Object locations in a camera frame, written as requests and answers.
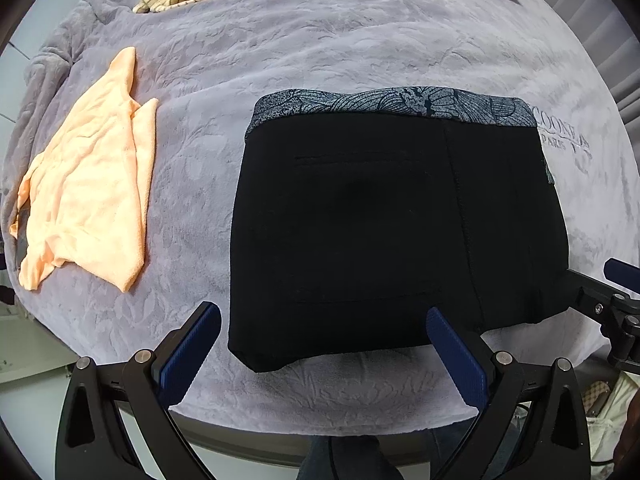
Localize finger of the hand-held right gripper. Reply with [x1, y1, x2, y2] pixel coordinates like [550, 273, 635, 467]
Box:
[562, 269, 640, 322]
[604, 258, 640, 285]

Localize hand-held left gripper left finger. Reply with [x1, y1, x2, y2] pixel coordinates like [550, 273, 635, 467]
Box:
[55, 301, 223, 480]

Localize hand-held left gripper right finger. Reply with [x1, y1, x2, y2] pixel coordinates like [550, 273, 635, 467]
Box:
[425, 306, 593, 480]

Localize white low furniture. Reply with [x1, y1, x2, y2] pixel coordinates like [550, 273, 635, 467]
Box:
[0, 304, 77, 402]

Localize person's leg in jeans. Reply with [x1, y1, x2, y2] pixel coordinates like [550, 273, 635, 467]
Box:
[297, 435, 402, 480]

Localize black pants with patterned waistband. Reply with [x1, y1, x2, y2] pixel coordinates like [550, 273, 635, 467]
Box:
[227, 86, 572, 374]

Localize grey curtain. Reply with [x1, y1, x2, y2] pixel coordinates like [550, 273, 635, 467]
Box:
[520, 0, 640, 128]

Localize orange shirt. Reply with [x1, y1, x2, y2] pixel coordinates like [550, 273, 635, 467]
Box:
[9, 46, 160, 292]

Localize grey plush blanket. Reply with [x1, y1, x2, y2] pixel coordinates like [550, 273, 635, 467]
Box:
[0, 0, 640, 437]

